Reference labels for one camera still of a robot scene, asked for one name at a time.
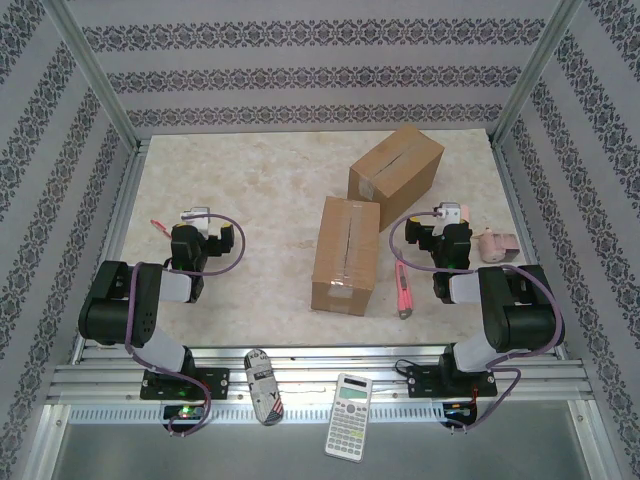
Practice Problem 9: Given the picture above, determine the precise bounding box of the aluminium frame post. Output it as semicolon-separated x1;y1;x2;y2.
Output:
42;0;140;151
492;0;584;146

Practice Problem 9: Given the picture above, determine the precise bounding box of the pink roller toy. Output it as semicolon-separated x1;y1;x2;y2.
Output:
477;227;520;265

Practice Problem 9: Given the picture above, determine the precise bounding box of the white scientific calculator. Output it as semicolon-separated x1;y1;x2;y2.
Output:
324;372;375;465

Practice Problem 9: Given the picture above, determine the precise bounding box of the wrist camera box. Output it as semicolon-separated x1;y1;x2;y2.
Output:
180;206;212;235
432;201;462;237

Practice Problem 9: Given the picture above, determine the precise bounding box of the brown cardboard box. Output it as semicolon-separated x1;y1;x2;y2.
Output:
347;123;445;234
309;195;382;317

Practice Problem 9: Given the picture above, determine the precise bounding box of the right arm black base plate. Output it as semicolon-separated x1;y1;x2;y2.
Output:
406;363;500;400

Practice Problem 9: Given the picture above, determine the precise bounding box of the pink utility knife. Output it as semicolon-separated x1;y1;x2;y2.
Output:
394;258;415;321

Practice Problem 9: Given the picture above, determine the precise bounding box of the grey metal shelf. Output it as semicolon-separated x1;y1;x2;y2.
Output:
29;403;614;480

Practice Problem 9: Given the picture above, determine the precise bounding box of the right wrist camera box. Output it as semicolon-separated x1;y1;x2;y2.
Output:
432;201;462;237

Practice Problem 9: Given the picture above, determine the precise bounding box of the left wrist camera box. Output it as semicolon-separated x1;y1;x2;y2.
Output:
180;206;212;235

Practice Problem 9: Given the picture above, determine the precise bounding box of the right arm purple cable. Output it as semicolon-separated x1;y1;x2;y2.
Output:
388;211;564;434

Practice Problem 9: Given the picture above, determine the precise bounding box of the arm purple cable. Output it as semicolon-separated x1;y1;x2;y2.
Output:
124;212;248;437
388;211;564;434

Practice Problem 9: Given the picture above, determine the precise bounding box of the long aluminium frame rail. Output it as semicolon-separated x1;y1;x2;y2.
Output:
47;343;596;404

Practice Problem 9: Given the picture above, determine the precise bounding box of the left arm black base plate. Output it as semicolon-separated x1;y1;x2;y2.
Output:
138;367;232;402

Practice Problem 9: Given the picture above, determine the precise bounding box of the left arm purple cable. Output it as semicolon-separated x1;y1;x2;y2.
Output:
124;212;248;437

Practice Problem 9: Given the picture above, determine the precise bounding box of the aluminium side rail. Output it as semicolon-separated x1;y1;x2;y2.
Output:
492;137;569;360
73;138;151;364

